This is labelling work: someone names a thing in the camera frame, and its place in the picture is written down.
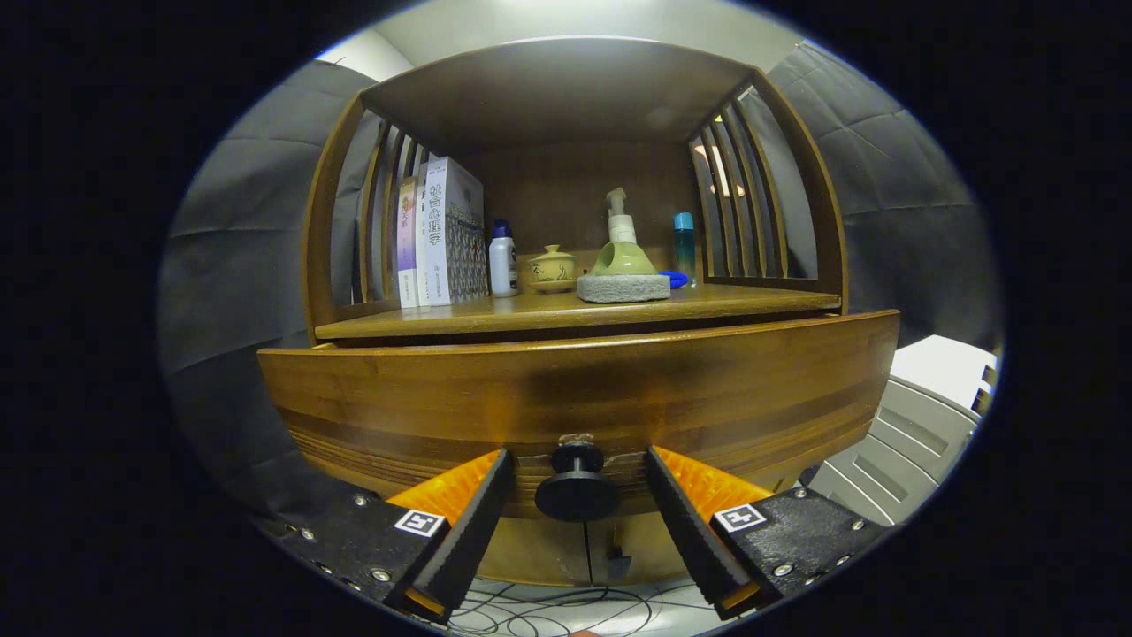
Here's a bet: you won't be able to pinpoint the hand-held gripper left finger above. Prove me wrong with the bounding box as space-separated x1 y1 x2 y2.
256 447 516 625

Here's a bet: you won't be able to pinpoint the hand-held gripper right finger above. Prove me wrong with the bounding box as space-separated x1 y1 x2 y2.
646 445 887 622

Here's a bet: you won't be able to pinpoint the brown wooden drawer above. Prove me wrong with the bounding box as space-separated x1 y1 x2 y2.
256 308 901 521

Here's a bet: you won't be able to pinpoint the green ornament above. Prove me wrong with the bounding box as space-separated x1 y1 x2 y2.
577 239 672 304

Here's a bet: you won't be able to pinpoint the brown wooden countertop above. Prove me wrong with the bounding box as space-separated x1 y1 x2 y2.
314 283 843 342

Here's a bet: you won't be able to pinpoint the white grey drawer unit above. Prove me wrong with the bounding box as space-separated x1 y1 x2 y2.
807 334 1000 527

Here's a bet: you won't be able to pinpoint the brown wooden cabinet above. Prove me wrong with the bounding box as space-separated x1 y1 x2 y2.
301 35 850 589

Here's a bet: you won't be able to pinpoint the white bottle blue cap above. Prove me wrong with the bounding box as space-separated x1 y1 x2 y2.
488 219 520 298

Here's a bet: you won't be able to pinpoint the yellow lidded teacup with saucer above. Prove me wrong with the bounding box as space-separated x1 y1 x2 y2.
527 244 580 294

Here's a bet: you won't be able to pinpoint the clear blue bottle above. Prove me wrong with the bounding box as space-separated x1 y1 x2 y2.
673 211 698 286

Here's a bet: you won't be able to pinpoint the thin pink purple book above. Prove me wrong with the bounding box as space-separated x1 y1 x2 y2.
395 176 420 310

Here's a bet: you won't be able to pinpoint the thick white patterned book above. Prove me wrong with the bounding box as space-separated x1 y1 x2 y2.
416 157 490 308

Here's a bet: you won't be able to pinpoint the white pump bottle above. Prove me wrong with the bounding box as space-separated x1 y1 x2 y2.
606 187 639 257

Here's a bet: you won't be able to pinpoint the black backdrop cloth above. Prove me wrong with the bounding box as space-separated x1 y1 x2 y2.
157 42 1005 523

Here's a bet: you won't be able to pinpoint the black floor cables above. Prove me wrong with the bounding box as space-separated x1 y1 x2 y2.
442 579 708 637

